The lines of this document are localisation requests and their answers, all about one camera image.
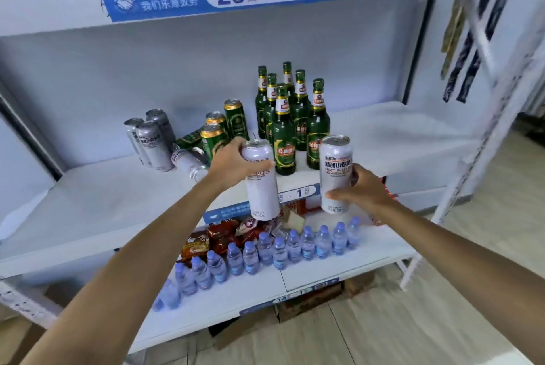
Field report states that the person's left hand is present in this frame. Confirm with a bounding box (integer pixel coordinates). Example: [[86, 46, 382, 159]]
[[207, 137, 275, 195]]

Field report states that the person's right hand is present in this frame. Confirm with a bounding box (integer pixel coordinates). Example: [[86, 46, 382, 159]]
[[325, 164, 395, 213]]

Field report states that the person's right forearm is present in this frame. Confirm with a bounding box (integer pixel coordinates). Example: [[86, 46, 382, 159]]
[[371, 195, 545, 354]]

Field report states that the person's left forearm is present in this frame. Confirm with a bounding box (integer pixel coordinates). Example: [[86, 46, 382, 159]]
[[19, 171, 234, 365]]

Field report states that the cluster of green beer bottles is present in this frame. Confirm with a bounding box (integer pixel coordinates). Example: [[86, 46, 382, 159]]
[[255, 61, 331, 176]]

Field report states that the small blue shelf label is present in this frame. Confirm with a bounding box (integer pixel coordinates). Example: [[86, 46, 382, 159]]
[[203, 183, 321, 225], [239, 277, 340, 317]]

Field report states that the pile of red snack packets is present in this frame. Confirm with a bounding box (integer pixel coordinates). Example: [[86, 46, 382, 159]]
[[181, 199, 321, 263]]

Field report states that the row of small water bottles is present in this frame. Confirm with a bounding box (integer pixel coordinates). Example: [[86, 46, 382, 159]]
[[152, 216, 362, 312]]

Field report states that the brown cardboard box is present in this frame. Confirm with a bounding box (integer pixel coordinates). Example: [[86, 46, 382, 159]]
[[209, 270, 376, 351]]

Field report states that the white metal shelf unit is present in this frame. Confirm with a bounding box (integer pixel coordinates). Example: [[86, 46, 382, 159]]
[[0, 0, 545, 354]]

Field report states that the hanging black packet strip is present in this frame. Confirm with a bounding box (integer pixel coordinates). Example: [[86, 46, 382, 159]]
[[456, 0, 516, 104], [443, 0, 498, 103]]

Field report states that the hanging gold packet strip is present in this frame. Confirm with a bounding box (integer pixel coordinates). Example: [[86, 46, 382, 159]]
[[440, 0, 478, 81]]

